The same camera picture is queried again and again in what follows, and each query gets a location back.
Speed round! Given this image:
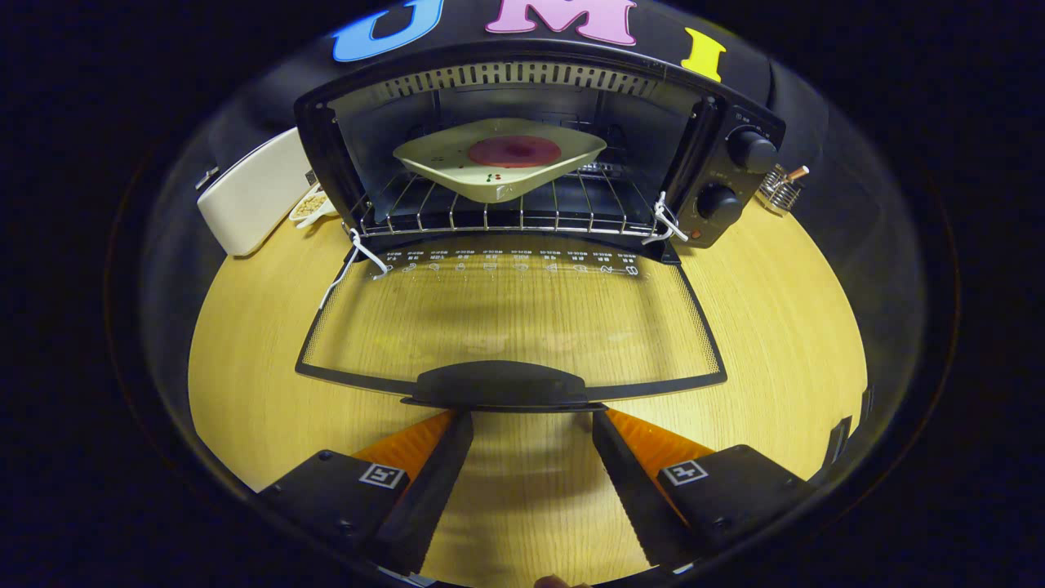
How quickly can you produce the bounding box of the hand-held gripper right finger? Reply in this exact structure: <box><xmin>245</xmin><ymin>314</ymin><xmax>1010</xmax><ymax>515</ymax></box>
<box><xmin>591</xmin><ymin>408</ymin><xmax>817</xmax><ymax>570</ymax></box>

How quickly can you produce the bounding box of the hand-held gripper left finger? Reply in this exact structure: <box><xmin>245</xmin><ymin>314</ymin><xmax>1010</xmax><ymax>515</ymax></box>
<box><xmin>260</xmin><ymin>408</ymin><xmax>475</xmax><ymax>575</ymax></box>

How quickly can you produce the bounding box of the black toaster oven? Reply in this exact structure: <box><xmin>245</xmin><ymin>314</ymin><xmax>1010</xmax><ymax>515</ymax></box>
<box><xmin>294</xmin><ymin>39</ymin><xmax>787</xmax><ymax>412</ymax></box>

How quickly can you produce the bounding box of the cream square plate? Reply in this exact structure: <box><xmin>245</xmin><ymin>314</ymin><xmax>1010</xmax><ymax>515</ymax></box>
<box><xmin>393</xmin><ymin>118</ymin><xmax>608</xmax><ymax>204</ymax></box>

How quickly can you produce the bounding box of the pink ham slice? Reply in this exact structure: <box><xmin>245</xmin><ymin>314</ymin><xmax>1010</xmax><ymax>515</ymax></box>
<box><xmin>467</xmin><ymin>135</ymin><xmax>563</xmax><ymax>169</ymax></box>

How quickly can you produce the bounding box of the white bread toaster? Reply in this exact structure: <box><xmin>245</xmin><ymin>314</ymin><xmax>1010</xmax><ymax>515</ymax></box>
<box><xmin>197</xmin><ymin>127</ymin><xmax>315</xmax><ymax>257</ymax></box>

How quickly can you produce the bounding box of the black chair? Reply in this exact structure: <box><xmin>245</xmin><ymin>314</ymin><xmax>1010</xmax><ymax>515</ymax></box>
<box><xmin>820</xmin><ymin>416</ymin><xmax>854</xmax><ymax>474</ymax></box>

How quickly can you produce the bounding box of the small white snack dish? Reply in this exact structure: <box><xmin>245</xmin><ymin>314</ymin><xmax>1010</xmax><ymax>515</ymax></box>
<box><xmin>288</xmin><ymin>184</ymin><xmax>337</xmax><ymax>229</ymax></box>

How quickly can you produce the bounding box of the white string tie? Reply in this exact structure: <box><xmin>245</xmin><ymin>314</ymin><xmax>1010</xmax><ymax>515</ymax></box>
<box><xmin>643</xmin><ymin>192</ymin><xmax>691</xmax><ymax>245</ymax></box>
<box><xmin>318</xmin><ymin>229</ymin><xmax>391</xmax><ymax>310</ymax></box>

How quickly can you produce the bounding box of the oven wire rack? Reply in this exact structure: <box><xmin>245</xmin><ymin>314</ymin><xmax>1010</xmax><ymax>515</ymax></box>
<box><xmin>359</xmin><ymin>167</ymin><xmax>666</xmax><ymax>238</ymax></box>

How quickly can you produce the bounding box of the wire basket holder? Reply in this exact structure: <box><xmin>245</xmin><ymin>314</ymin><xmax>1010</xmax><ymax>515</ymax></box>
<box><xmin>758</xmin><ymin>163</ymin><xmax>811</xmax><ymax>215</ymax></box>

